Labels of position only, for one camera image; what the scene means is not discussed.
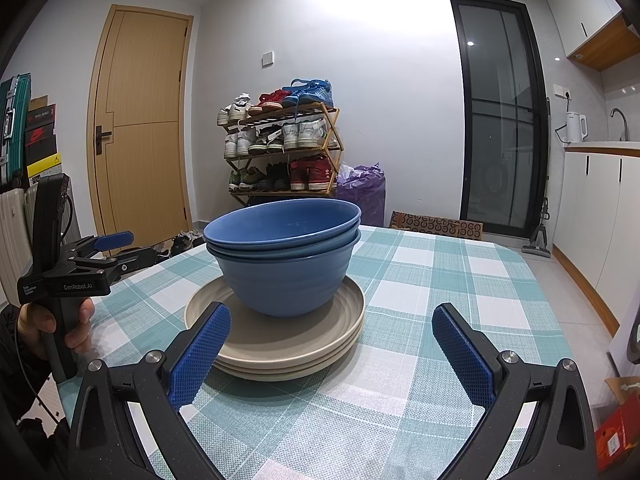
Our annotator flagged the yellow wooden door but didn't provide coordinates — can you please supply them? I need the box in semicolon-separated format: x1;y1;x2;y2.
86;4;195;251

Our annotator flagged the white floor cabinet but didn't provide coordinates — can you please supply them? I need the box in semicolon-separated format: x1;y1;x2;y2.
550;142;640;331

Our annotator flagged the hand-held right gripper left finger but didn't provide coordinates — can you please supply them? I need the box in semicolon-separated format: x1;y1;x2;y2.
67;301;233;480

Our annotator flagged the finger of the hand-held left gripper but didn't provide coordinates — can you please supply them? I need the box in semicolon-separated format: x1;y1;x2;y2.
75;246;159;282
62;231;135;260

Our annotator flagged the light blue bowl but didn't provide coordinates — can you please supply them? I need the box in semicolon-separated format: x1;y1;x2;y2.
212;240;358;317

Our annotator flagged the washing machine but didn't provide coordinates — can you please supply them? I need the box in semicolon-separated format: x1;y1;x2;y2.
607;305;640;376

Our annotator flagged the grey stick vacuum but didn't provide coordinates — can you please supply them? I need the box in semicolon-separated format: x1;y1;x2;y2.
521;97;553;258

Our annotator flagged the white electric kettle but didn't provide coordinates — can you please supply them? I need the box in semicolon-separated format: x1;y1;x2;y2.
564;111;590;145

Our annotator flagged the metal faucet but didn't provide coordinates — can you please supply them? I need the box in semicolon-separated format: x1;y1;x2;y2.
610;107;630;142

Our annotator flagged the white ribbed heater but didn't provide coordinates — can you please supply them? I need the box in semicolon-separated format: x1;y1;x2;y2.
0;185;82;306

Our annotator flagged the patterned flat cardboard box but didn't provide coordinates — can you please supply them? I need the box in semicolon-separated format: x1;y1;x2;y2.
390;211;484;241

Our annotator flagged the red box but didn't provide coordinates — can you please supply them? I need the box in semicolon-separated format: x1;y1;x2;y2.
594;392;640;458

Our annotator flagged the wooden shoe rack with shoes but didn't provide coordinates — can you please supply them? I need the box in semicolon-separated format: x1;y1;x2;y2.
216;78;337;193

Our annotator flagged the teal suitcase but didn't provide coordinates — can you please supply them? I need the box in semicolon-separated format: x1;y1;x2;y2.
0;74;32;191

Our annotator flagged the black framed glass door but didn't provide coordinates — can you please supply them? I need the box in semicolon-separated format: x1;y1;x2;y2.
448;0;551;241

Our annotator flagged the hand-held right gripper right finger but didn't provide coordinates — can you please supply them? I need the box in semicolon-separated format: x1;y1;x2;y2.
431;302;598;480

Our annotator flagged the purple plastic bag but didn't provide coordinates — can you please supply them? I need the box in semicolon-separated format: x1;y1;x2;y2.
335;161;387;226

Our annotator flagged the stack of shoe boxes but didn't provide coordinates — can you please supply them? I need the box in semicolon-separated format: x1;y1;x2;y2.
22;92;60;191

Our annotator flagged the black cable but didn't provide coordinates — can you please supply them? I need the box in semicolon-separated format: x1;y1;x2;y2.
61;191;82;247

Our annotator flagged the person's left hand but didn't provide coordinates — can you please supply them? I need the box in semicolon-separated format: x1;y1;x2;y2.
15;297;97;361

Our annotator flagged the pile of shoes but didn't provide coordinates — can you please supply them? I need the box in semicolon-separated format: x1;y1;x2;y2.
150;230;208;261

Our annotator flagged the white wall cabinet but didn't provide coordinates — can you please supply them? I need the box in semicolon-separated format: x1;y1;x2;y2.
545;0;640;72

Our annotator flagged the teal checked tablecloth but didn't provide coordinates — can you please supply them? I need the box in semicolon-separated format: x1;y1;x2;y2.
47;225;568;480

